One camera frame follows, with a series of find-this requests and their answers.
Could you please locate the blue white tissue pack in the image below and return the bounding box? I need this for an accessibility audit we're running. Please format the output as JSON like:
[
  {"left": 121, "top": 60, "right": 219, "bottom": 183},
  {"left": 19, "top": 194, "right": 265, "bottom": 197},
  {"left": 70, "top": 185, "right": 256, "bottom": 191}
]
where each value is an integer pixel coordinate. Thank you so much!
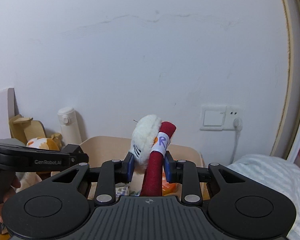
[{"left": 115, "top": 183, "right": 130, "bottom": 198}]

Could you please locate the orange plastic bottle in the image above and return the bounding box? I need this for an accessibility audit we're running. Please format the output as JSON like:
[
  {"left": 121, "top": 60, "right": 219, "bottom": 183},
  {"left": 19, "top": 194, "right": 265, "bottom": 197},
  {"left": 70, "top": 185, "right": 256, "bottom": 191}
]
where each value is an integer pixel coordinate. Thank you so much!
[{"left": 162, "top": 181, "right": 177, "bottom": 196}]

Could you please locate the white plush with red stick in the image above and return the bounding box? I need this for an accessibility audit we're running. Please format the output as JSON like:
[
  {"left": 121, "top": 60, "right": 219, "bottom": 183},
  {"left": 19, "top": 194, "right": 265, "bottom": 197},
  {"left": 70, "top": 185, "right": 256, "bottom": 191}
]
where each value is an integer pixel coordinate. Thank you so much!
[{"left": 129, "top": 114, "right": 177, "bottom": 197}]

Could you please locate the person's right hand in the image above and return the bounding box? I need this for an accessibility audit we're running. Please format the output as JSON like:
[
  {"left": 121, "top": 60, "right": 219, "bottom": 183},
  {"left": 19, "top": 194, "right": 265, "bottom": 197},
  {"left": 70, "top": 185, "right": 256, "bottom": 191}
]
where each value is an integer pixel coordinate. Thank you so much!
[{"left": 0, "top": 176, "right": 21, "bottom": 224}]

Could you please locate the beige plastic storage bin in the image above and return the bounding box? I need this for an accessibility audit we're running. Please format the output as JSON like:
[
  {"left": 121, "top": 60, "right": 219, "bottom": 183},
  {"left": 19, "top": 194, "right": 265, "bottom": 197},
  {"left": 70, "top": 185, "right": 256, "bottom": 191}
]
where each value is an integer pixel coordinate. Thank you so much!
[{"left": 78, "top": 135, "right": 208, "bottom": 201}]

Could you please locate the grey turtle plush pillow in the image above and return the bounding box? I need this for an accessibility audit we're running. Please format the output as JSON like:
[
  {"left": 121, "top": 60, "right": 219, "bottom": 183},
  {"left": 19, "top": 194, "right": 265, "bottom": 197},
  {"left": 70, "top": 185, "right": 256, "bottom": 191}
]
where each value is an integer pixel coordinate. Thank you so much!
[{"left": 15, "top": 133, "right": 63, "bottom": 193}]

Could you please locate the cardboard piece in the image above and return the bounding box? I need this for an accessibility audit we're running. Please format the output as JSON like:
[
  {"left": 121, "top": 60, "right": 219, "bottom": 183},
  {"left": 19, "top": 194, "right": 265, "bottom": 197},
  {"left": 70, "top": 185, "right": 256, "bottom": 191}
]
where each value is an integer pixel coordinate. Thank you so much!
[{"left": 8, "top": 114, "right": 46, "bottom": 144}]

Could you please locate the white panel board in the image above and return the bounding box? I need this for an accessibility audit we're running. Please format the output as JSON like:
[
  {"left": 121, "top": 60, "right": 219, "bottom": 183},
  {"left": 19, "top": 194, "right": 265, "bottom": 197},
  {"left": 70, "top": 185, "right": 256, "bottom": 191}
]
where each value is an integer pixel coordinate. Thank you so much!
[{"left": 0, "top": 88, "right": 15, "bottom": 139}]

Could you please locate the cream thermos bottle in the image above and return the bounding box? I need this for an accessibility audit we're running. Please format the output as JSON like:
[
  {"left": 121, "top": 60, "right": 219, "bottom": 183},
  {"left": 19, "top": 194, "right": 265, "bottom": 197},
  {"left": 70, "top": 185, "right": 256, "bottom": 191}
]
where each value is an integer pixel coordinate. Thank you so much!
[{"left": 57, "top": 107, "right": 82, "bottom": 145}]

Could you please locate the striped light blue blanket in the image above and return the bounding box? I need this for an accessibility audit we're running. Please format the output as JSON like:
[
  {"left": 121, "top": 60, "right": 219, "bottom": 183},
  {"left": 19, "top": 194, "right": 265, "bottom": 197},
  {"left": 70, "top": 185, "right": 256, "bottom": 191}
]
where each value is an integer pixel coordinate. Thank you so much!
[{"left": 228, "top": 154, "right": 300, "bottom": 239}]

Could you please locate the white wall switch socket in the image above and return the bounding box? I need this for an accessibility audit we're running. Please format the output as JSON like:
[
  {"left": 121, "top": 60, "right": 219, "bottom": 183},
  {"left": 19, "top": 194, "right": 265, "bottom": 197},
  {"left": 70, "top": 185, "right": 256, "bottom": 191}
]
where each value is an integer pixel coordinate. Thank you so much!
[{"left": 200, "top": 104, "right": 243, "bottom": 131}]

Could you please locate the white plug with cable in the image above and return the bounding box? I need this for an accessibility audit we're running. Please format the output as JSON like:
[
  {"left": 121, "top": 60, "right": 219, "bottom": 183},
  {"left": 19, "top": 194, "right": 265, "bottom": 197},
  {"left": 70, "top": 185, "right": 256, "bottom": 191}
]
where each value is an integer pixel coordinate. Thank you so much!
[{"left": 230, "top": 118, "right": 243, "bottom": 164}]

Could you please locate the white wardrobe door frame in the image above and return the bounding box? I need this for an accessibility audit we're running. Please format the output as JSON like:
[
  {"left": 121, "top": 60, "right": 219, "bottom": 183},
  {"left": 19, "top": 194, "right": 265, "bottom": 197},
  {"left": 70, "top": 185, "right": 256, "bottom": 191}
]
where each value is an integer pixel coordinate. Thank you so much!
[{"left": 271, "top": 0, "right": 300, "bottom": 163}]

